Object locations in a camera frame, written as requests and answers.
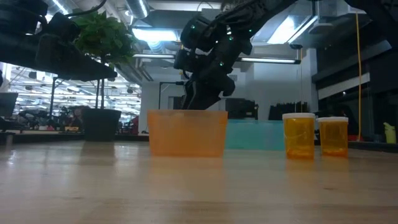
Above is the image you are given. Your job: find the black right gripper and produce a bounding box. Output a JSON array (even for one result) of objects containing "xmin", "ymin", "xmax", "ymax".
[{"xmin": 180, "ymin": 50, "xmax": 238, "ymax": 111}]

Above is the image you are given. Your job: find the yellow-green spray bottle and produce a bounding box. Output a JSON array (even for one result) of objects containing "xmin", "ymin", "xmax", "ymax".
[{"xmin": 382, "ymin": 121, "xmax": 397, "ymax": 144}]

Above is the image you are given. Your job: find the green leafy potted plant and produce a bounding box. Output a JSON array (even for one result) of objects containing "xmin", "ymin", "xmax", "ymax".
[{"xmin": 72, "ymin": 11, "xmax": 138, "ymax": 110}]

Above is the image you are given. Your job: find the long ceiling light bar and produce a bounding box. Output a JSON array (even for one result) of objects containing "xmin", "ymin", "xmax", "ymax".
[{"xmin": 132, "ymin": 53, "xmax": 302, "ymax": 65}]

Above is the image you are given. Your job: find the black slatted rack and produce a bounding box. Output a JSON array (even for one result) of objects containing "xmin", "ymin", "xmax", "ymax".
[{"xmin": 268, "ymin": 101, "xmax": 309, "ymax": 121}]

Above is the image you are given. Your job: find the orange pill bottle white cap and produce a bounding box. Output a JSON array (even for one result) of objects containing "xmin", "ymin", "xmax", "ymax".
[
  {"xmin": 316, "ymin": 116, "xmax": 349, "ymax": 158},
  {"xmin": 282, "ymin": 112, "xmax": 317, "ymax": 160}
]

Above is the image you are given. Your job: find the translucent orange plastic bin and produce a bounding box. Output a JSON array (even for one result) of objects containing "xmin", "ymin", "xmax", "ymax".
[{"xmin": 147, "ymin": 109, "xmax": 229, "ymax": 158}]

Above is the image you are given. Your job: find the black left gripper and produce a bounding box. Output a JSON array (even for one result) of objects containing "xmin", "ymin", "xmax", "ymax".
[{"xmin": 35, "ymin": 32, "xmax": 118, "ymax": 83}]

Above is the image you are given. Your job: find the translucent teal plastic bin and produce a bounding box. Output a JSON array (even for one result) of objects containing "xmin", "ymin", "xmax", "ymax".
[{"xmin": 224, "ymin": 119, "xmax": 285, "ymax": 151}]

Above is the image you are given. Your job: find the dark computer monitor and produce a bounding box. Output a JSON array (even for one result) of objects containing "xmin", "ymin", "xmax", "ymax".
[{"xmin": 0, "ymin": 91, "xmax": 19, "ymax": 119}]

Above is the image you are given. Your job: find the black background cabinet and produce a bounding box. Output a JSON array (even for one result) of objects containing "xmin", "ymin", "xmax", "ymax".
[{"xmin": 224, "ymin": 98, "xmax": 259, "ymax": 121}]

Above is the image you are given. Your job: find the black background gantry frame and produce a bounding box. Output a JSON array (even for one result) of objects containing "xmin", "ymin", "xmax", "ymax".
[
  {"xmin": 49, "ymin": 76, "xmax": 101, "ymax": 110},
  {"xmin": 158, "ymin": 80, "xmax": 187, "ymax": 110}
]

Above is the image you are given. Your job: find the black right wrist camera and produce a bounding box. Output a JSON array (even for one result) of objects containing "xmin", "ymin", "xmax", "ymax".
[{"xmin": 173, "ymin": 49, "xmax": 200, "ymax": 73}]

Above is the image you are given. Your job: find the black plant pot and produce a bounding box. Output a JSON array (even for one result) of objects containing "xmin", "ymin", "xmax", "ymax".
[{"xmin": 81, "ymin": 107, "xmax": 123, "ymax": 142}]

